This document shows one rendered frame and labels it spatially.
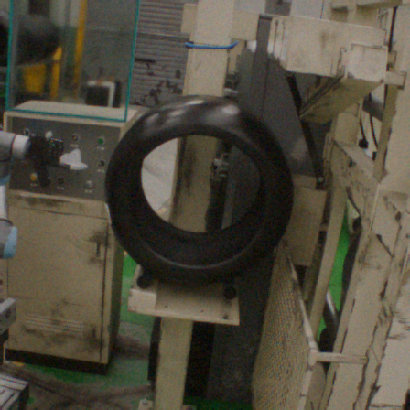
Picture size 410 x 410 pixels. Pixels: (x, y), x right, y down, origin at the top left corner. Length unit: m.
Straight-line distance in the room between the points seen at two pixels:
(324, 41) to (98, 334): 1.89
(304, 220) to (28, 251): 1.29
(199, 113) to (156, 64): 9.62
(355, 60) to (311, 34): 0.15
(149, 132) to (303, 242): 0.75
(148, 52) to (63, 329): 8.91
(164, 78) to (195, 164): 9.20
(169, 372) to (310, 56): 1.52
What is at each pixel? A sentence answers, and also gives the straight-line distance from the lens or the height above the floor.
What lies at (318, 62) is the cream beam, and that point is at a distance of 1.55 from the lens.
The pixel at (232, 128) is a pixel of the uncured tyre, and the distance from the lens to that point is 1.79.
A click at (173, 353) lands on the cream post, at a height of 0.42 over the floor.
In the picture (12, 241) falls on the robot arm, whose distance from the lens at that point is 2.20.
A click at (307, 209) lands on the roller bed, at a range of 2.20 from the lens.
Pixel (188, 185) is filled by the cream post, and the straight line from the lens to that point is 2.22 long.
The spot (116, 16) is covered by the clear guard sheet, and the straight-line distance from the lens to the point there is 2.56.
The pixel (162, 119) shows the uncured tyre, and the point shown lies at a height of 1.43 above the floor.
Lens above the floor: 1.73
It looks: 18 degrees down
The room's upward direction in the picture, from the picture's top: 7 degrees clockwise
